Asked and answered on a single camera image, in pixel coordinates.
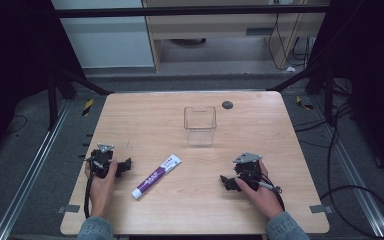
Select grey tape patch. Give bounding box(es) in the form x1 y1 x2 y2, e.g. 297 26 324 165
309 204 334 215
57 204 81 215

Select aluminium floor rail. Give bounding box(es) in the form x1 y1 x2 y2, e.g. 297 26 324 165
0 99 73 240
309 96 384 239

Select thin black floor cable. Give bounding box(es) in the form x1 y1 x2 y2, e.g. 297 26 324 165
5 114 29 136

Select black metal stand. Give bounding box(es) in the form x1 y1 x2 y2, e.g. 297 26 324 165
45 59 114 132
266 63 351 128

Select clear plastic container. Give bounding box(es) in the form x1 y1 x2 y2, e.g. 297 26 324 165
183 106 218 147

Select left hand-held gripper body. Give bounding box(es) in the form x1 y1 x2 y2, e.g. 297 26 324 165
88 143 118 180

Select white cabinet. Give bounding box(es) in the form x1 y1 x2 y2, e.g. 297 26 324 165
51 0 156 70

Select light wooden desk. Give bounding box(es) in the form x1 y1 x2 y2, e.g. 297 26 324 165
141 0 332 73

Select right hand-held gripper black cable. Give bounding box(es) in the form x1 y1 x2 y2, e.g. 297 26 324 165
246 169 286 212

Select person's left hand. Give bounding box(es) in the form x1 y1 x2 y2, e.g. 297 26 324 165
84 157 119 220

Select black floor cable loop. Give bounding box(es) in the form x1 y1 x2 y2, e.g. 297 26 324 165
293 78 384 240

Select hand-held gripper black cable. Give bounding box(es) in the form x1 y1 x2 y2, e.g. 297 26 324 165
83 159 105 220
246 169 286 212

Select black hanging desk cables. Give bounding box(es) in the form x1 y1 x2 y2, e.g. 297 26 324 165
267 0 314 72

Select yellow and black tape strip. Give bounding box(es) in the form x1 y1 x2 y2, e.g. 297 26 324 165
81 98 95 117
295 95 314 111

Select black horizontal frame bar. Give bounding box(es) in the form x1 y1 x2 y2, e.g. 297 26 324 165
51 4 331 20

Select person's right hand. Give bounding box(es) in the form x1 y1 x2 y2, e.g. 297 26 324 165
234 159 285 220

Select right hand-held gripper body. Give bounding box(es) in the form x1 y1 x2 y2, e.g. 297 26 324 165
232 151 265 192

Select purple and white toothpaste tube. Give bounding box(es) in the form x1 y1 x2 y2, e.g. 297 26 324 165
131 153 183 201

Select left hand-held gripper black cable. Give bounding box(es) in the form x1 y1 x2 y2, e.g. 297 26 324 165
83 159 105 220

